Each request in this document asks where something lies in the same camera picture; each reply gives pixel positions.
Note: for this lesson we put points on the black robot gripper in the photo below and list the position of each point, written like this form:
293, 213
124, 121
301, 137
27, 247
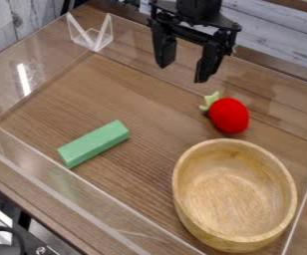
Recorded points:
197, 22

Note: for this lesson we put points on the red plush strawberry toy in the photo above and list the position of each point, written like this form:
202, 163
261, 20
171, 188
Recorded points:
226, 112

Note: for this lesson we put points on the black table leg bracket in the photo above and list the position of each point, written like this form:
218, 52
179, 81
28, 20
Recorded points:
34, 245

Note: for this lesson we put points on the clear acrylic tray wall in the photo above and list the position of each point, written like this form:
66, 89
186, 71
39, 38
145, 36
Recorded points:
84, 72

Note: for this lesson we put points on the wooden bowl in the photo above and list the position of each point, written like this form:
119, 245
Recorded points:
234, 194

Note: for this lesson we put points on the green rectangular block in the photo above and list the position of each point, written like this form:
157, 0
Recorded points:
92, 143

